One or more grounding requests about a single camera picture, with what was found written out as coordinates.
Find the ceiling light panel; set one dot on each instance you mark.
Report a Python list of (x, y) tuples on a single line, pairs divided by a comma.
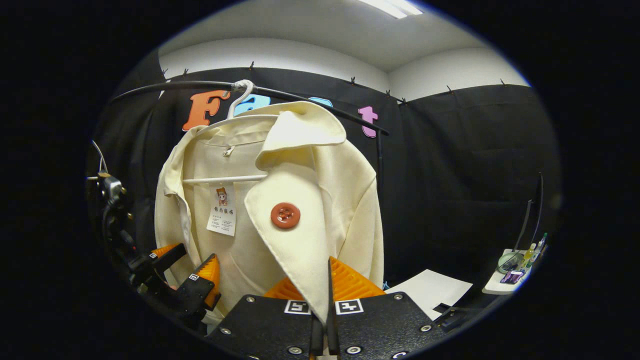
[(392, 7)]

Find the round grey bowl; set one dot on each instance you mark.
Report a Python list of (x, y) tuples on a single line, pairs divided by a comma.
[(507, 262)]

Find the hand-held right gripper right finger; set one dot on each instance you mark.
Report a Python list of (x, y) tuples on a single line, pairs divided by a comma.
[(380, 325)]

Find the white paper sheet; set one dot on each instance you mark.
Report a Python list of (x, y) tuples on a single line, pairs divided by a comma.
[(430, 292)]

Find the smartphone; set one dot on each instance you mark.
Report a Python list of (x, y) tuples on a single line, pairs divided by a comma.
[(512, 277)]

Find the cream jacket with red buttons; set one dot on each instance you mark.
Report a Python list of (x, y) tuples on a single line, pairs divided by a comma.
[(325, 200)]

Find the black clothes rack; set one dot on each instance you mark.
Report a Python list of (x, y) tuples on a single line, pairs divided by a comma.
[(200, 85)]

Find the small white table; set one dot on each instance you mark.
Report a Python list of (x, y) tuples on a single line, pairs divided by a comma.
[(500, 289)]

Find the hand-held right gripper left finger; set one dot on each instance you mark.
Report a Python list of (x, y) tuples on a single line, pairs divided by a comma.
[(270, 330)]

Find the yellow drink bottle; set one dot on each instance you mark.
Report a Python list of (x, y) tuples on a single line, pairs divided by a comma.
[(528, 255)]

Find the black backdrop cloth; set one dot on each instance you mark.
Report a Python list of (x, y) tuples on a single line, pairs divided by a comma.
[(450, 175)]

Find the black monitor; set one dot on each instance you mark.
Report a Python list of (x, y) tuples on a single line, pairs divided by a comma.
[(537, 210)]

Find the clear bottle with green cap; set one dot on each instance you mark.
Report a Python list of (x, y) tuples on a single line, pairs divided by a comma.
[(541, 244)]

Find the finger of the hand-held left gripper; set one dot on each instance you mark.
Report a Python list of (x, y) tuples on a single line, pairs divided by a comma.
[(202, 290), (167, 252)]

